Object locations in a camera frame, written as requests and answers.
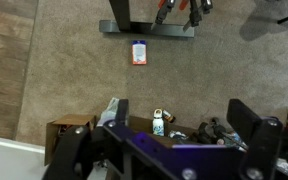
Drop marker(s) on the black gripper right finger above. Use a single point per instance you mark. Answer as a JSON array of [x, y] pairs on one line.
[[262, 137]]

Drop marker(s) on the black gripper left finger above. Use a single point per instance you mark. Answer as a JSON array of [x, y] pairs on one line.
[[81, 147]]

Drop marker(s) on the white water bottle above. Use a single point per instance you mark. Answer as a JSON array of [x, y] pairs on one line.
[[158, 123]]

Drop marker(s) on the small dark sauce bottle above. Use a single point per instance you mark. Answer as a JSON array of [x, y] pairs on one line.
[[168, 116]]

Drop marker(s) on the brown cardboard box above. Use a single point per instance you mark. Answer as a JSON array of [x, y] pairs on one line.
[[56, 129]]

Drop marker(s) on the clear plastic bag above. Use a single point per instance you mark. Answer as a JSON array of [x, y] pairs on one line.
[[110, 112]]

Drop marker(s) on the orange white flat box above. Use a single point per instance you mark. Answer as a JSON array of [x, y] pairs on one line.
[[139, 52]]

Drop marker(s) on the black orange clamp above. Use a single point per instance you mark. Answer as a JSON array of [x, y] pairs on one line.
[[165, 7], [195, 15]]

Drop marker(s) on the dark metal stand base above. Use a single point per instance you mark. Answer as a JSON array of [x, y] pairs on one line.
[[122, 23]]

